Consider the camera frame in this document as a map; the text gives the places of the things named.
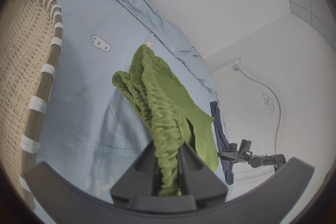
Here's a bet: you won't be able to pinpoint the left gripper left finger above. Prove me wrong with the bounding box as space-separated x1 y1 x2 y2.
110 140 161 204

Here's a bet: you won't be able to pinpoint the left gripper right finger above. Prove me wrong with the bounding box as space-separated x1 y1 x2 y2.
178 141 228 204

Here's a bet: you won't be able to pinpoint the green shorts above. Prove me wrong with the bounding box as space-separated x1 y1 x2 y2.
112 44 220 197

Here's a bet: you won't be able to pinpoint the dark blue garment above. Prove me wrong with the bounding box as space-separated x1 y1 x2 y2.
209 101 236 186

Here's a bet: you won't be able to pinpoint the bed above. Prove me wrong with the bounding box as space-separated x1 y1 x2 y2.
10 0 289 208

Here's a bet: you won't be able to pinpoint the round woven basket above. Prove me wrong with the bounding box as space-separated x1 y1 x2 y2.
0 0 64 209

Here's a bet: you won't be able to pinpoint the pale blue quilt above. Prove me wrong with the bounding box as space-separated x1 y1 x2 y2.
56 0 219 93

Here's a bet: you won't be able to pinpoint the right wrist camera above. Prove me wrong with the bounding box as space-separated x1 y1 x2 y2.
238 139 253 157

